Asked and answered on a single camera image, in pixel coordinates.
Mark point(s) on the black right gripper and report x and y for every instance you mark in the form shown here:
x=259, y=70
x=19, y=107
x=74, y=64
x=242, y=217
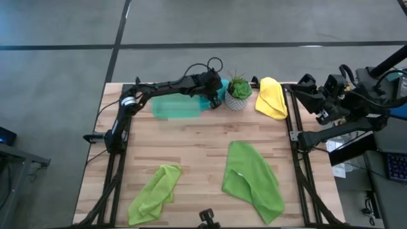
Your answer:
x=334, y=95

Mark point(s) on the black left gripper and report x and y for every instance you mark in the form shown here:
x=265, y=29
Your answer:
x=211, y=84

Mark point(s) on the teal microfiber towel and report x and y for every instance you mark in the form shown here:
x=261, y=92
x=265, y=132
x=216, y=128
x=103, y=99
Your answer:
x=224, y=89

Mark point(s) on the teal translucent plastic bin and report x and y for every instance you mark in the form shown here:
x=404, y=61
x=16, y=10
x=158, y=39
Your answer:
x=175, y=108

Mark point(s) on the dark green microfiber towel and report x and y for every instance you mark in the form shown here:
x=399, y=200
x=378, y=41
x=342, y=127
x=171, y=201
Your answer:
x=251, y=178

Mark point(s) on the light green microfiber towel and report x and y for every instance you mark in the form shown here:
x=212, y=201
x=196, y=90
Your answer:
x=155, y=194

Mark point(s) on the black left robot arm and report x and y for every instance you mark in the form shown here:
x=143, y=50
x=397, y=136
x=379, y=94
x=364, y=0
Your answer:
x=159, y=87

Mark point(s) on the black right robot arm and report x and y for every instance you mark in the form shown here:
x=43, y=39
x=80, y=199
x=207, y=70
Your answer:
x=343, y=128

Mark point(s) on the yellow microfiber towel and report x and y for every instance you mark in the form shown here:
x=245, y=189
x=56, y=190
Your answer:
x=270, y=98

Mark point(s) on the succulent in patterned pot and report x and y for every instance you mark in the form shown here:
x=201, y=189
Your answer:
x=238, y=92

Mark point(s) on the black round pole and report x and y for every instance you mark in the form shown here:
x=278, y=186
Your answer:
x=389, y=62

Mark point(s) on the small teal box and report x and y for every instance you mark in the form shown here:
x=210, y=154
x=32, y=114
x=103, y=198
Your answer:
x=395, y=75

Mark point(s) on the blue screen monitor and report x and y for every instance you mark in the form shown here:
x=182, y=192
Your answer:
x=400, y=112

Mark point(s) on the backlit keyboard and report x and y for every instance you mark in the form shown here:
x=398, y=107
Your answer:
x=397, y=167

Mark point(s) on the grey operator desk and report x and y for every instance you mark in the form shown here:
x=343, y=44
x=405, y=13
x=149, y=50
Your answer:
x=391, y=197

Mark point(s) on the grey side desk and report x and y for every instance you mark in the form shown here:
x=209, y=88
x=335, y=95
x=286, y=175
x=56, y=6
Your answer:
x=19, y=165

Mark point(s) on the black device with blue light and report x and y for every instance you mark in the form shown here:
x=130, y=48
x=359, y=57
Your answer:
x=7, y=136

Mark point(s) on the grey metal corner bracket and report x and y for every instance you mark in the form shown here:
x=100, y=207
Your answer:
x=295, y=136

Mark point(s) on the black aluminium table frame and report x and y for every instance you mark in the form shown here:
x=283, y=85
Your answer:
x=127, y=87

